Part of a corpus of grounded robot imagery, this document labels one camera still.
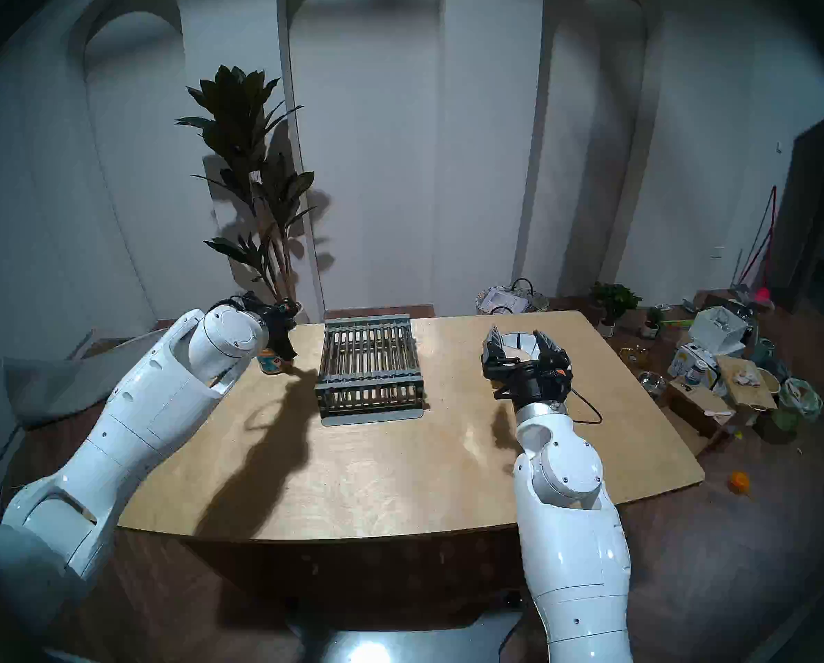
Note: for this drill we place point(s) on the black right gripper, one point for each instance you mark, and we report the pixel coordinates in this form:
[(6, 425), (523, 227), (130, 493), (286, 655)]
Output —
[(533, 385)]

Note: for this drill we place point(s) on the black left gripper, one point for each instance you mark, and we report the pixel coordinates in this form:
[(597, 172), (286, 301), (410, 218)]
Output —
[(277, 330)]

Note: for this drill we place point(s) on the blue striped white bowl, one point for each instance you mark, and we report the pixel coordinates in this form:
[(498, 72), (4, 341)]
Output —
[(521, 340)]

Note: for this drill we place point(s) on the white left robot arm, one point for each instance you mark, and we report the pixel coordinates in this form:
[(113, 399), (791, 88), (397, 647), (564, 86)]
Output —
[(136, 420)]

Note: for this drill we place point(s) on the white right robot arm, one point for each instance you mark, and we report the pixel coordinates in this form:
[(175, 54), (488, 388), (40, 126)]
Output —
[(574, 530)]

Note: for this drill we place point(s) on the open peanut butter jar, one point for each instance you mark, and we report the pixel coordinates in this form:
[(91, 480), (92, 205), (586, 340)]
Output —
[(271, 364)]

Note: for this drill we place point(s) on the grey slatted dish rack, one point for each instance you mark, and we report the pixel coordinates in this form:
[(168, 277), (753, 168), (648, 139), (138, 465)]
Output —
[(370, 364)]

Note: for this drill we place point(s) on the small bushy potted plant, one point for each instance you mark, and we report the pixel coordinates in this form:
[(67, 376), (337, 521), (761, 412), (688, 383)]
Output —
[(614, 297)]

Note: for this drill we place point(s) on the clear glass bowl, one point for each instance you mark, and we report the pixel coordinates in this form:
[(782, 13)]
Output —
[(634, 356)]

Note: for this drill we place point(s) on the tiny potted plant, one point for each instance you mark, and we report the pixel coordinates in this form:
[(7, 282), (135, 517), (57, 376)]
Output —
[(652, 322)]

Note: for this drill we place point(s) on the white printed carton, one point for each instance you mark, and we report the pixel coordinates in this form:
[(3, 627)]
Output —
[(685, 361)]

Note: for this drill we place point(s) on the brown wooden box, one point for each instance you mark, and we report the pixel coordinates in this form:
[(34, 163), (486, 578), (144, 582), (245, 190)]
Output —
[(692, 402)]

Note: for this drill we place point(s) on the white square box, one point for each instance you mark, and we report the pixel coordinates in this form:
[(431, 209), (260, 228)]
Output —
[(716, 329)]

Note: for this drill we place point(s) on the tall potted leafy plant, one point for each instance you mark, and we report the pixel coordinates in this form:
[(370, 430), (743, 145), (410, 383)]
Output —
[(239, 116)]

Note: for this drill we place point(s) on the wooden cutting board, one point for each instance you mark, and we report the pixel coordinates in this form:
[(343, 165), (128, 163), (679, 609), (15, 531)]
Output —
[(743, 382)]

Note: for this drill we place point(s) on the orange fuzzy ball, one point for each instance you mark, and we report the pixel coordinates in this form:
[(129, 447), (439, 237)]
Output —
[(738, 482)]

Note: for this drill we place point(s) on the dark wooden door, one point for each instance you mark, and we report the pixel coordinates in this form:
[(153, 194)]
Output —
[(802, 206)]

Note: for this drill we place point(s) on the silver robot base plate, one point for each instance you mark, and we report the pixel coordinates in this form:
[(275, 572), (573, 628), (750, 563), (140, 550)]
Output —
[(412, 644)]

